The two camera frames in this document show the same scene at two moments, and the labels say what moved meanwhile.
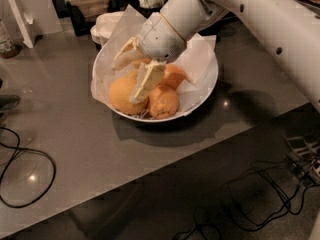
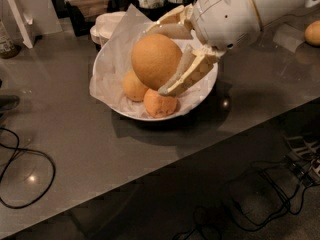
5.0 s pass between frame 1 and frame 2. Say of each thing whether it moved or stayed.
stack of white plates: stayed
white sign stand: stayed
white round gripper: moved
